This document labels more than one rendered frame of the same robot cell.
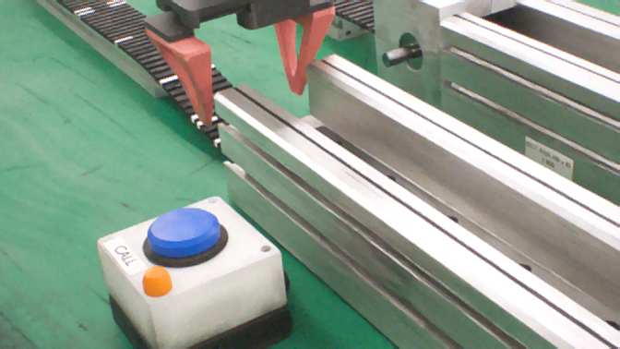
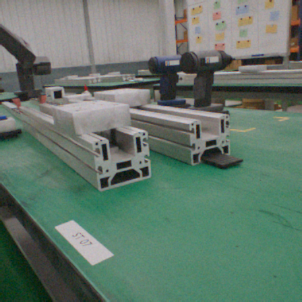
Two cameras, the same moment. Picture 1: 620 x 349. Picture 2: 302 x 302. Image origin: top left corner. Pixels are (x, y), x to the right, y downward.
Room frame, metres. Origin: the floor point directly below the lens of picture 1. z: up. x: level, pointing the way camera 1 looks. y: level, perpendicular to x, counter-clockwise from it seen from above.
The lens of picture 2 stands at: (-0.56, -0.41, 0.97)
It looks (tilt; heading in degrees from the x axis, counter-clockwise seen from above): 16 degrees down; 0
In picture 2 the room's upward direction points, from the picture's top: 5 degrees counter-clockwise
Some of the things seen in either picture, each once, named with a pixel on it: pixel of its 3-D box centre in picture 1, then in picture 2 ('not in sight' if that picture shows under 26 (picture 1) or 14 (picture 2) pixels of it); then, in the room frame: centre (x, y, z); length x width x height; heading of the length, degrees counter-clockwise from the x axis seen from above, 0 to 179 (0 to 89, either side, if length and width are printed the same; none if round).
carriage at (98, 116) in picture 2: not in sight; (89, 121); (0.07, -0.29, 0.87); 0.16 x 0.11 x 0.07; 28
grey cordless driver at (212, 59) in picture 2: not in sight; (212, 89); (0.34, -0.61, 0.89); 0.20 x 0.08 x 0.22; 124
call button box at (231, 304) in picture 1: (207, 280); (5, 127); (0.48, 0.07, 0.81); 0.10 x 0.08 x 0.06; 118
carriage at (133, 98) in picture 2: not in sight; (121, 102); (0.38, -0.34, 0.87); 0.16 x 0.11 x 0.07; 28
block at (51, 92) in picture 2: not in sight; (54, 94); (1.65, 0.21, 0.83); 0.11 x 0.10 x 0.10; 119
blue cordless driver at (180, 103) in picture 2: not in sight; (178, 86); (0.56, -0.53, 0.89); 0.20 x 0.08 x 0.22; 107
